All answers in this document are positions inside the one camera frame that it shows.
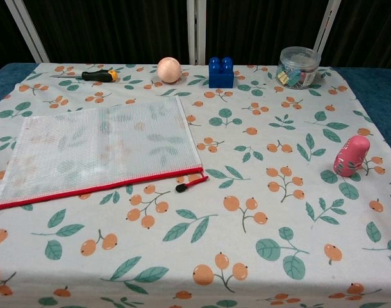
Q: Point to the clear plastic bag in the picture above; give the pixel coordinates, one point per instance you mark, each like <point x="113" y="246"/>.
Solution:
<point x="86" y="154"/>

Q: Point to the blue building block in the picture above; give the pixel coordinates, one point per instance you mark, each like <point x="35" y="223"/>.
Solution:
<point x="221" y="77"/>

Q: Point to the peach coloured ball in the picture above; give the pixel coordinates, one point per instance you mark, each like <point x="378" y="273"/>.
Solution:
<point x="169" y="70"/>

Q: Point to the floral fruit print tablecloth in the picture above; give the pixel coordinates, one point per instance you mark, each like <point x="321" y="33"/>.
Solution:
<point x="246" y="256"/>

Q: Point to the clear jar of clips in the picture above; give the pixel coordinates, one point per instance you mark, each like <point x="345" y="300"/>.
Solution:
<point x="298" y="69"/>

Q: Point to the black pleated curtain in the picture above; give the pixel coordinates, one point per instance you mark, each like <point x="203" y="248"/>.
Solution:
<point x="118" y="25"/>

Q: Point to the pink egg-shaped doll toy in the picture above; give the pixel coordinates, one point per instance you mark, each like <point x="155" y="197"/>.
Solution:
<point x="351" y="157"/>

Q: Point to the white upright frame post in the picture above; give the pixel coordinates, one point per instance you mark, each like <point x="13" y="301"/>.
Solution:
<point x="196" y="29"/>

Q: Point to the white slanted frame post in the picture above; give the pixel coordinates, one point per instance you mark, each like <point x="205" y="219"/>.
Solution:
<point x="25" y="29"/>
<point x="327" y="25"/>

